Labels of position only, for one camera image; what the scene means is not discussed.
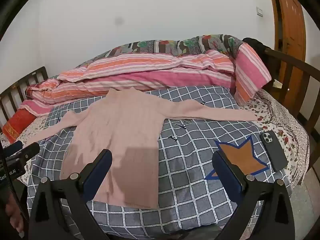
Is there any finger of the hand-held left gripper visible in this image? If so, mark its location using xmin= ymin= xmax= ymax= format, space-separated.
xmin=3 ymin=141 xmax=24 ymax=157
xmin=6 ymin=142 xmax=40 ymax=165

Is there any black smartphone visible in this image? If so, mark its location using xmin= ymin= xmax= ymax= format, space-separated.
xmin=260 ymin=130 xmax=288 ymax=172

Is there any red pillow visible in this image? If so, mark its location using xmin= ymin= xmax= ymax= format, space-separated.
xmin=4 ymin=109 xmax=37 ymax=143

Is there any person's left hand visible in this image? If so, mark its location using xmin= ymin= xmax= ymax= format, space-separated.
xmin=6 ymin=196 xmax=25 ymax=239

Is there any brown floral quilt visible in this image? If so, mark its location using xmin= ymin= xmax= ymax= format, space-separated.
xmin=75 ymin=34 xmax=247 ymax=68

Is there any dark wooden bed footboard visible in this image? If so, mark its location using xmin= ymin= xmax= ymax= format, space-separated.
xmin=260 ymin=47 xmax=320 ymax=178

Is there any pink knitted sweater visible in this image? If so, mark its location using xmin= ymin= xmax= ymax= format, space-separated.
xmin=25 ymin=88 xmax=258 ymax=209

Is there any grey checked blanket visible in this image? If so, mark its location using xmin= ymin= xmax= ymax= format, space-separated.
xmin=26 ymin=85 xmax=293 ymax=240

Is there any brown wooden door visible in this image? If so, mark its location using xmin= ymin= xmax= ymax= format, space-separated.
xmin=266 ymin=0 xmax=307 ymax=120

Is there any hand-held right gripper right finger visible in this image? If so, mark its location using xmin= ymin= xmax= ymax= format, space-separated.
xmin=212 ymin=150 xmax=297 ymax=240

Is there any floral bed sheet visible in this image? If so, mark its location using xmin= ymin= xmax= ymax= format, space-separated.
xmin=0 ymin=90 xmax=310 ymax=188

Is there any pink striped quilt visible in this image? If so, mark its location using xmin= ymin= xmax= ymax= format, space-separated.
xmin=19 ymin=42 xmax=272 ymax=117

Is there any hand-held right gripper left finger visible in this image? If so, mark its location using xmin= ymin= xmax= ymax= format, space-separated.
xmin=28 ymin=149 xmax=113 ymax=240

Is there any dark cloth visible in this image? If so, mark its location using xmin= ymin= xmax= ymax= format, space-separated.
xmin=242 ymin=37 xmax=272 ymax=55

